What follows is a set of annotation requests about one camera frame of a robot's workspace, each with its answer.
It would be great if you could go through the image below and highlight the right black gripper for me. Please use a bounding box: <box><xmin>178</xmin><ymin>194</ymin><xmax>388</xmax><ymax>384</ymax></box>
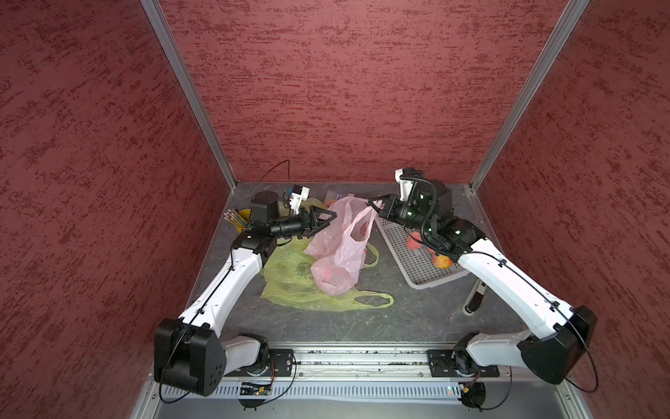
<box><xmin>367</xmin><ymin>193</ymin><xmax>436</xmax><ymax>233</ymax></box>

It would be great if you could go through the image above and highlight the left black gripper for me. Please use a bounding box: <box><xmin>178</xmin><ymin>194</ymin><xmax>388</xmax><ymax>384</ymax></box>
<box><xmin>271</xmin><ymin>206</ymin><xmax>337</xmax><ymax>238</ymax></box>

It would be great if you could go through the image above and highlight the pink plastic bag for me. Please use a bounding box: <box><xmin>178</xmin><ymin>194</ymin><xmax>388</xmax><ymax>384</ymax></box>
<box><xmin>304</xmin><ymin>197</ymin><xmax>377</xmax><ymax>296</ymax></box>

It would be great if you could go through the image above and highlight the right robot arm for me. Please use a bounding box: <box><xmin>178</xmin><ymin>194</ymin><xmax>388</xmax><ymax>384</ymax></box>
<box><xmin>368</xmin><ymin>175</ymin><xmax>598</xmax><ymax>385</ymax></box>

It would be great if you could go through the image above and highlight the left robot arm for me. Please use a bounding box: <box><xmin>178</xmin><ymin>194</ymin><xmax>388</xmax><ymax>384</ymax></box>
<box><xmin>154</xmin><ymin>188</ymin><xmax>337</xmax><ymax>396</ymax></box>

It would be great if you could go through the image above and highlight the green plastic bag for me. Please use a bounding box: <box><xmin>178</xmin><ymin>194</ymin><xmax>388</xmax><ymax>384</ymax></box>
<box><xmin>261</xmin><ymin>238</ymin><xmax>394</xmax><ymax>313</ymax></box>

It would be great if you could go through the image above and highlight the orange yellow peach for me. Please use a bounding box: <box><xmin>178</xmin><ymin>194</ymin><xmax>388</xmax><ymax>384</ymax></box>
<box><xmin>432</xmin><ymin>254</ymin><xmax>453</xmax><ymax>270</ymax></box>

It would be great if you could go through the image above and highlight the crayon box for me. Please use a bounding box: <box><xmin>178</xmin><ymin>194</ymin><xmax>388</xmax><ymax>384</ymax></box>
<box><xmin>324</xmin><ymin>190</ymin><xmax>348</xmax><ymax>207</ymax></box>

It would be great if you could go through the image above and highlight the white plastic basket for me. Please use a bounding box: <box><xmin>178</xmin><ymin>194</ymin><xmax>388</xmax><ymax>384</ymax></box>
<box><xmin>375</xmin><ymin>216</ymin><xmax>469</xmax><ymax>290</ymax></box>

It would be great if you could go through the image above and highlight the yellow pencil cup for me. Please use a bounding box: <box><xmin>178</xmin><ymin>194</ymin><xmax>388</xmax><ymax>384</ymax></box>
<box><xmin>223</xmin><ymin>209</ymin><xmax>251</xmax><ymax>232</ymax></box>

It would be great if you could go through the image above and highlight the black white marker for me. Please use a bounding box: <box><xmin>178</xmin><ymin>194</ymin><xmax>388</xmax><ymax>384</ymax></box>
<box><xmin>462</xmin><ymin>281</ymin><xmax>487</xmax><ymax>316</ymax></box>

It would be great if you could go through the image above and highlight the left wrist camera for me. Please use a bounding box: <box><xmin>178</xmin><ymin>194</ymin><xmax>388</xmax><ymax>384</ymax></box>
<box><xmin>288</xmin><ymin>184</ymin><xmax>310</xmax><ymax>215</ymax></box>

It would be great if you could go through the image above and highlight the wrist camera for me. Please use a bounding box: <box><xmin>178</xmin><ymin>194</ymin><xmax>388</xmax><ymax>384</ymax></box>
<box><xmin>288</xmin><ymin>184</ymin><xmax>310</xmax><ymax>215</ymax></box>
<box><xmin>394</xmin><ymin>168</ymin><xmax>424</xmax><ymax>202</ymax></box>

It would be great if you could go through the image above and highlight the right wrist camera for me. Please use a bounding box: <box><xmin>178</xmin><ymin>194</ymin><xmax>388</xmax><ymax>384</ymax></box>
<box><xmin>394</xmin><ymin>168</ymin><xmax>424</xmax><ymax>202</ymax></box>

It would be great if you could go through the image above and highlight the aluminium front rail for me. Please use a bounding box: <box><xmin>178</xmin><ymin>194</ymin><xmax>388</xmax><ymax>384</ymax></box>
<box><xmin>148</xmin><ymin>342</ymin><xmax>574</xmax><ymax>383</ymax></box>

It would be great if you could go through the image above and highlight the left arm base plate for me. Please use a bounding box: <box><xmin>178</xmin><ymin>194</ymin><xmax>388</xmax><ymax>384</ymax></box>
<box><xmin>225</xmin><ymin>348</ymin><xmax>295</xmax><ymax>380</ymax></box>

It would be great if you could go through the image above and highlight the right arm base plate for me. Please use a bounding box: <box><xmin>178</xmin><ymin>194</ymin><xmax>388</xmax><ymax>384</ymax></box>
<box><xmin>427</xmin><ymin>349</ymin><xmax>500</xmax><ymax>380</ymax></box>

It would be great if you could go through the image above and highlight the right aluminium corner post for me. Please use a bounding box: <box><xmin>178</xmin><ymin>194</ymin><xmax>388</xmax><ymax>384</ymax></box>
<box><xmin>469</xmin><ymin>0</ymin><xmax>590</xmax><ymax>194</ymax></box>

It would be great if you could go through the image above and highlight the aluminium corner post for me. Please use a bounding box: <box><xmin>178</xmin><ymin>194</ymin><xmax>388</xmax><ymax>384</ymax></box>
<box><xmin>141</xmin><ymin>0</ymin><xmax>238</xmax><ymax>191</ymax></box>
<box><xmin>469</xmin><ymin>0</ymin><xmax>590</xmax><ymax>194</ymax></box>

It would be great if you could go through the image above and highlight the left aluminium corner post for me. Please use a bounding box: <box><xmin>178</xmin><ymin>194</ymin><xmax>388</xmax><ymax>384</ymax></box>
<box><xmin>141</xmin><ymin>0</ymin><xmax>238</xmax><ymax>191</ymax></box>

